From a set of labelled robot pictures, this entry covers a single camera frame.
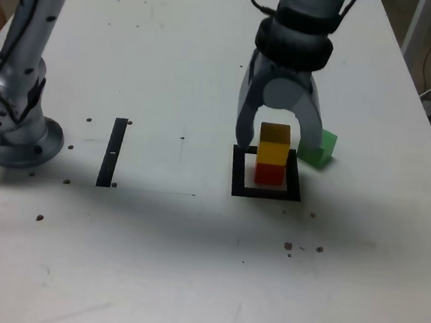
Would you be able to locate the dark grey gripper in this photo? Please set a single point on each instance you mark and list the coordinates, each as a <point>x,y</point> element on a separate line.
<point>286,72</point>

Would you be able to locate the yellow cube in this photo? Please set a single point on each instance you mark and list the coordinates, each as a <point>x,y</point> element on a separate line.
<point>274,152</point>

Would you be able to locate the red cube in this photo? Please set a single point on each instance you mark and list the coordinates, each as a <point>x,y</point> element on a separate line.
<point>270,175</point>

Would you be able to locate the green cube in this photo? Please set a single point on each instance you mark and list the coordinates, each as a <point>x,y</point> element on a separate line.
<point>326,150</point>

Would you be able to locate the black tape square outline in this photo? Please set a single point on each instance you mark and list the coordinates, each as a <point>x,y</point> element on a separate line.
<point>237,171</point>

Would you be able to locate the black tape strip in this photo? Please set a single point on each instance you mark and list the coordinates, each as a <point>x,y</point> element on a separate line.
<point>111,150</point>

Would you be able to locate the white metal post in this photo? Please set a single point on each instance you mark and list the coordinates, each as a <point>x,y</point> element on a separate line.
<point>414,24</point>

